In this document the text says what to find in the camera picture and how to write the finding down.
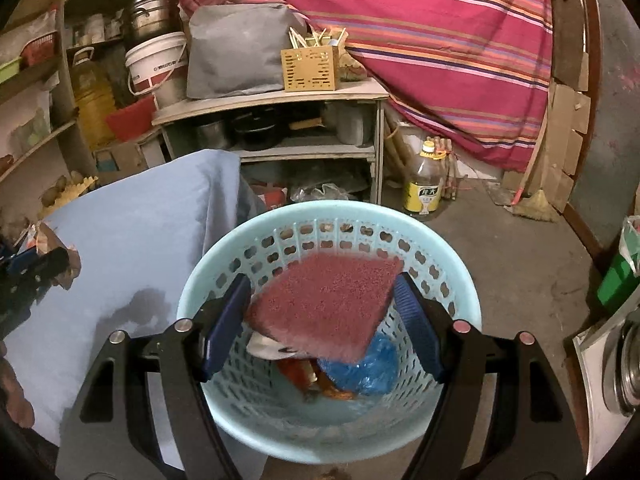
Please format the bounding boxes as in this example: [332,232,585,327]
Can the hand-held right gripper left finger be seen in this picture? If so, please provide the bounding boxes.
[55,274,251,480]

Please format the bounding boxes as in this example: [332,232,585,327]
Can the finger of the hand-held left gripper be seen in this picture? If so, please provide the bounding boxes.
[0,247,69,307]
[0,245,38,281]

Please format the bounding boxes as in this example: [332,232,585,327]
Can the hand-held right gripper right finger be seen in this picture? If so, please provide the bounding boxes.
[392,271,586,480]

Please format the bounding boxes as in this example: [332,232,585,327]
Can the red snack wrapper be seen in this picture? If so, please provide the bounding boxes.
[30,221,82,291]

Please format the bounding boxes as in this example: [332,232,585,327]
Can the blue plastic bag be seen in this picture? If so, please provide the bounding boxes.
[317,332,401,397]

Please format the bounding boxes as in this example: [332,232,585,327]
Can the orange snack packet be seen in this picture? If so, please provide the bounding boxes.
[277,357,356,402]

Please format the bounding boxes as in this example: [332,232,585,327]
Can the maroon scouring pad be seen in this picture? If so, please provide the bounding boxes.
[245,252,405,365]

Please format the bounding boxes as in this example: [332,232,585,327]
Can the light blue plastic basket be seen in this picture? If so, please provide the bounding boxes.
[176,200,482,465]

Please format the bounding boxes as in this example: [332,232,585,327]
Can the yellow basket of potatoes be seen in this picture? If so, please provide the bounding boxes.
[42,176,99,216]

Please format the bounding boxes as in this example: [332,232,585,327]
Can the yellow label oil bottle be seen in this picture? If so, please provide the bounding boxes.
[403,140,445,221]

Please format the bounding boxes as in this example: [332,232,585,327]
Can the wooden box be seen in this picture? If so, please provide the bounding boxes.
[95,140,166,182]

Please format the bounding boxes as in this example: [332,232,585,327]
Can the tall wooden shelf unit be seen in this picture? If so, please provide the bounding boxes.
[0,0,83,181]

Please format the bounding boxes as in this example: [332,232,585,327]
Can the bundle of wooden sticks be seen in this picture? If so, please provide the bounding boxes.
[440,137,465,202]

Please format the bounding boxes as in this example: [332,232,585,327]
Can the clear crumpled plastic bag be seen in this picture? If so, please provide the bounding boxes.
[290,184,361,204]

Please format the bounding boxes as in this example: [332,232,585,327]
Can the large cooking oil jug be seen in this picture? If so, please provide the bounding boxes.
[70,47,118,148]

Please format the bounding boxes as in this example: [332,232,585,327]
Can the red woven bowl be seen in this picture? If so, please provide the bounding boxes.
[105,95,157,136]

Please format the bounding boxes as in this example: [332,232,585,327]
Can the small steel pot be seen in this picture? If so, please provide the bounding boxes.
[192,120,233,151]

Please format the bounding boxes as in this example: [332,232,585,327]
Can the black cooking pot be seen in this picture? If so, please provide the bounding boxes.
[232,110,281,151]

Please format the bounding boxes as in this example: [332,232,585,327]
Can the green plastic container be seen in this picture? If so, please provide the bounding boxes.
[596,252,640,311]

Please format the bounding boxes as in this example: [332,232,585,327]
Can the steel pot with lid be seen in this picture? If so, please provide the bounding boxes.
[602,310,640,416]

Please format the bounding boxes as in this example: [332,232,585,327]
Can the white lidded container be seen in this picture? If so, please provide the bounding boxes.
[336,105,375,147]

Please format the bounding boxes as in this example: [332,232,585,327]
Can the small red plastic basket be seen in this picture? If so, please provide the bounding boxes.
[22,32,58,66]

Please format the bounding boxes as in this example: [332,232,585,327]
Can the white plastic bucket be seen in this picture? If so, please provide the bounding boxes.
[125,31,188,96]

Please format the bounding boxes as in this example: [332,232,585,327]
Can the low wooden shelf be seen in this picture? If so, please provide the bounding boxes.
[151,78,390,206]

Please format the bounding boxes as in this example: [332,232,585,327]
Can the cardboard sheets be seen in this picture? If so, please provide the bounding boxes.
[530,82,591,211]

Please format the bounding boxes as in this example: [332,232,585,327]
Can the row of white jars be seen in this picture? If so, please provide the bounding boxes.
[75,10,126,43]

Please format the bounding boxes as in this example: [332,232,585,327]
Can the steel stock pot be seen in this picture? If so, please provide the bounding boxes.
[122,0,181,46]

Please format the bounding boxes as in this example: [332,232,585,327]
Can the yellow utensil holder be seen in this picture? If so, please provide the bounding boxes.
[281,45,341,92]

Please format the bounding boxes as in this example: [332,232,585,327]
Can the grey fabric cover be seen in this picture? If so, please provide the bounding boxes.
[186,4,308,100]

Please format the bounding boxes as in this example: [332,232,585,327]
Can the bunch of chopsticks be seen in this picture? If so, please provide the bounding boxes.
[289,25,348,52]

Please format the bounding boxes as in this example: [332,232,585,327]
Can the red striped cloth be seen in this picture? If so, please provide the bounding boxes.
[170,0,556,171]

